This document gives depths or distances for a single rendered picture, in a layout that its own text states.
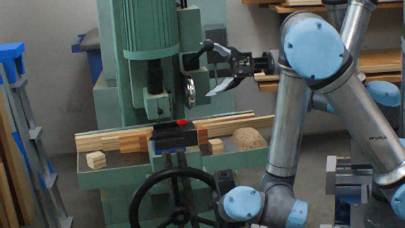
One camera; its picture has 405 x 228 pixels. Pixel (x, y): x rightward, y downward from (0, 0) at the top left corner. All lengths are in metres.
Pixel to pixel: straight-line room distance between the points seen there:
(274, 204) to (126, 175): 0.63
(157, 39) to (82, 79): 2.55
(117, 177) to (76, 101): 2.58
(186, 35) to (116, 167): 0.54
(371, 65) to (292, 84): 2.65
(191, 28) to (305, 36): 0.94
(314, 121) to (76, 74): 1.77
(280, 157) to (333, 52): 0.34
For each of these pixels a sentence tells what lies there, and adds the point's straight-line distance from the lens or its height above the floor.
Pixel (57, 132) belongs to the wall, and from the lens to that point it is 4.49.
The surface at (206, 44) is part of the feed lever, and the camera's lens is 1.68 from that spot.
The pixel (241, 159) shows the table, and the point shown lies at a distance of 1.87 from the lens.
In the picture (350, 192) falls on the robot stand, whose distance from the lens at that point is 2.04.
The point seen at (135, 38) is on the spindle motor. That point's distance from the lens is 1.81.
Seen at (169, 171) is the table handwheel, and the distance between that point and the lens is 1.64.
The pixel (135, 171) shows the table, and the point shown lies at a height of 0.88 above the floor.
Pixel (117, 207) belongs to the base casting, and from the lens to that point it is 1.88.
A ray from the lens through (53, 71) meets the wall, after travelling 4.36.
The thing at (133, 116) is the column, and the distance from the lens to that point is 2.14.
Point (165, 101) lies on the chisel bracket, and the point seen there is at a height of 1.05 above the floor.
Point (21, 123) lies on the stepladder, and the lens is 2.64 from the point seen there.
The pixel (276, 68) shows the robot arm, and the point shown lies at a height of 1.16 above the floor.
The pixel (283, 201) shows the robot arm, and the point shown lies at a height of 0.99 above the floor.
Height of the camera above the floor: 1.60
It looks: 18 degrees down
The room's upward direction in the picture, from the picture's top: 5 degrees counter-clockwise
